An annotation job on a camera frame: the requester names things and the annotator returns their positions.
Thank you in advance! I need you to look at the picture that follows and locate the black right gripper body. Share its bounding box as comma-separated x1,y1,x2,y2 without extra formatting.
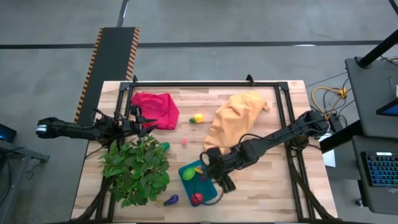
206,151,246,180

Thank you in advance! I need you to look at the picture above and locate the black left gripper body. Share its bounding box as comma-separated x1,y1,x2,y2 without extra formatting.
119,117,143,139

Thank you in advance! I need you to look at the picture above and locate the green toy lime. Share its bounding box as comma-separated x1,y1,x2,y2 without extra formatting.
182,167,197,181

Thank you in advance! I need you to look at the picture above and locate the red toy tomato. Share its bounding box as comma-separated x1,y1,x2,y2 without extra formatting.
190,192,205,206

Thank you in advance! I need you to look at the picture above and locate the teal plastic tupperware container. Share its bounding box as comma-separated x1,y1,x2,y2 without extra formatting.
178,159,218,208

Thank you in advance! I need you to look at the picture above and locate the red crumpled cloth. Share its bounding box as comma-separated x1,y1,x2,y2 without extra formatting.
130,92,180,131

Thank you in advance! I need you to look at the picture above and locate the potted green leafy plant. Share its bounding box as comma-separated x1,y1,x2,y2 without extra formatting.
99,135,171,208

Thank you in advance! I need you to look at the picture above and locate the purple toy eggplant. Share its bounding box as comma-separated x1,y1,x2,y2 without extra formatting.
164,194,180,207

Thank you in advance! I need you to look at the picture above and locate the yellow crumpled cloth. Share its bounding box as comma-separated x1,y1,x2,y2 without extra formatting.
203,91,271,155

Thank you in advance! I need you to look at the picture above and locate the black hazard-striped floor mat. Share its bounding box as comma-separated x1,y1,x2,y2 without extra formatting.
73,27,140,125

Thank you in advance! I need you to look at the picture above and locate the white paper sheet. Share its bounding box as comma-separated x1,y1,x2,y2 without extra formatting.
322,133,336,168

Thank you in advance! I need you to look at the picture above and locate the black rig pole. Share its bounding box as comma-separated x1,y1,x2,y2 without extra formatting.
319,119,363,154
357,29,398,68

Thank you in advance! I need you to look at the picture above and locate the black power strip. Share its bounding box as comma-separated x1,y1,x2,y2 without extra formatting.
330,113,343,133

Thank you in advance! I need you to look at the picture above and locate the grey metal stand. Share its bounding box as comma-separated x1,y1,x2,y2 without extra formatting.
0,139,50,224

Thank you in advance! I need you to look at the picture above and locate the black device with blue light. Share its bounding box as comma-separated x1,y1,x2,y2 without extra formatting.
0,124,17,143

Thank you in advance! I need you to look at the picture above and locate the grey desk surface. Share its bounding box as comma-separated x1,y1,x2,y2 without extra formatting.
351,135,398,215
345,57,398,139

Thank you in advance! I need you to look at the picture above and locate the backlit black keyboard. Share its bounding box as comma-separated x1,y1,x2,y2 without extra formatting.
362,151,398,187

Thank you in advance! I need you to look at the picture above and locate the blue lit laptop screen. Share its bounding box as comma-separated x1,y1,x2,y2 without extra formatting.
375,98,398,117

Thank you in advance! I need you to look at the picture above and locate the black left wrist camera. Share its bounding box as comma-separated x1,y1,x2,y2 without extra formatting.
129,105,143,121

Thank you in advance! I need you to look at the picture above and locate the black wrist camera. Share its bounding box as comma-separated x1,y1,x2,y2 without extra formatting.
129,105,143,121
205,147,222,161

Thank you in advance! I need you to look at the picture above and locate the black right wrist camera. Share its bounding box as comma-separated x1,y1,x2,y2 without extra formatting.
205,147,222,161

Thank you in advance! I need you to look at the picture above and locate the black right gripper cable block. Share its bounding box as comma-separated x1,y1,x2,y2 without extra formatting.
217,175,236,194

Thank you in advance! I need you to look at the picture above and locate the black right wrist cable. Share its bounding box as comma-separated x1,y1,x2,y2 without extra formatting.
201,191,225,206

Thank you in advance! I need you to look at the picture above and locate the black aluminium table frame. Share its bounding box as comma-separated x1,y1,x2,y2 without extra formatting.
72,74,339,224

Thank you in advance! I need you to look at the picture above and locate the yellow floor cable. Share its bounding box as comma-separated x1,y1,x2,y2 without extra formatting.
312,86,349,125

